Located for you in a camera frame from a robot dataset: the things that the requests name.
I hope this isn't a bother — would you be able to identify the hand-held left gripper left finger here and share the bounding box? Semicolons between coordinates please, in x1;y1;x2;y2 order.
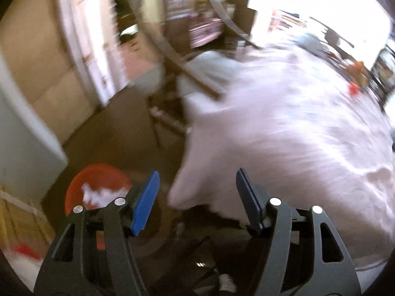
33;170;160;296

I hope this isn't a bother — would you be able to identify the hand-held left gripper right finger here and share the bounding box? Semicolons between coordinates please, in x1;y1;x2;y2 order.
236;168;361;296

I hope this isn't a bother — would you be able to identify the orange bucket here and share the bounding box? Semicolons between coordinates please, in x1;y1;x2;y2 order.
65;164;133;219

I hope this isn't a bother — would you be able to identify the white crumpled paper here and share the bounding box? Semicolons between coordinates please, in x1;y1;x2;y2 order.
81;183;130;208

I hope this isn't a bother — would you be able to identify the pink floral tablecloth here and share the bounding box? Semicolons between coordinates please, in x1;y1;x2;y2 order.
168;37;395;269

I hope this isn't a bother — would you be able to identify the wooden armchair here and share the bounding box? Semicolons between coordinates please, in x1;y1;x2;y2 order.
133;0;263;148

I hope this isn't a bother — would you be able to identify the pale ceramic lidded jar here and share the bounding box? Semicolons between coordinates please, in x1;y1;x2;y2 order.
298;32;323;53

